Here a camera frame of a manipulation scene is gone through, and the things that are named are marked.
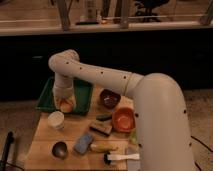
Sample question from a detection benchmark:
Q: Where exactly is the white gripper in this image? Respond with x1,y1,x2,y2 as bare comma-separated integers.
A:
53,85,76,110

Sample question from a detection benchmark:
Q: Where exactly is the orange apple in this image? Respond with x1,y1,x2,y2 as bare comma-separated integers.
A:
60,100,73,113

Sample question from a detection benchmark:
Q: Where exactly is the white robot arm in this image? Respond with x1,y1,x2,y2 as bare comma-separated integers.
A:
48,50,196,171

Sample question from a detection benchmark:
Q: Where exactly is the white paper cup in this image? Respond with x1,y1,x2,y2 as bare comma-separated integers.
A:
47,111,64,130

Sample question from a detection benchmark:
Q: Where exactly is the green plastic tray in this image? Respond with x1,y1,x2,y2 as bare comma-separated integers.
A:
36,77,93,116

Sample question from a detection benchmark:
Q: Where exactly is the small green cucumber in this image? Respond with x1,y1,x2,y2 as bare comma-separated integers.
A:
96,114,112,121

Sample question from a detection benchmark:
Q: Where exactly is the dark maroon bowl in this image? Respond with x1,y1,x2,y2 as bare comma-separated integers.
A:
99,89,121,109

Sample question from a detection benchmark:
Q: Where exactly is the blue sponge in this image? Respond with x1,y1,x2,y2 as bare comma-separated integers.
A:
73,133,94,155

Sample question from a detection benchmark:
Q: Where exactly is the brown black block brush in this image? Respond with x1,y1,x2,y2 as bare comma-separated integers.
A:
89,121,112,136

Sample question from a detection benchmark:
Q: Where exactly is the orange bowl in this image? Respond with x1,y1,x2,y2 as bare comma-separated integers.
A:
112,107,135,133

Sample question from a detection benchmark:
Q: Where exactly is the black pole stand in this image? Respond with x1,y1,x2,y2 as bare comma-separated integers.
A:
0,132,14,171

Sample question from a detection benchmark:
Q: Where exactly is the light green toy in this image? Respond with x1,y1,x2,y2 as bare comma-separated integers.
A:
129,130,138,145

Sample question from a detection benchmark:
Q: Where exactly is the black office chair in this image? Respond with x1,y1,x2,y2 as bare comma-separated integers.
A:
134,0,170,23

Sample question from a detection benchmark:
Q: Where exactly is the white handled black brush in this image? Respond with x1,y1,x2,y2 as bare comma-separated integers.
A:
104,153,140,165

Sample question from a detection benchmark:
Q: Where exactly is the wooden frame post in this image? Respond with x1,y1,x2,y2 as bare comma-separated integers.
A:
56,0,70,31

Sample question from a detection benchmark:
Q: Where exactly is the black floor cable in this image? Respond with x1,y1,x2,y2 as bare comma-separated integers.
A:
190,134,213,171

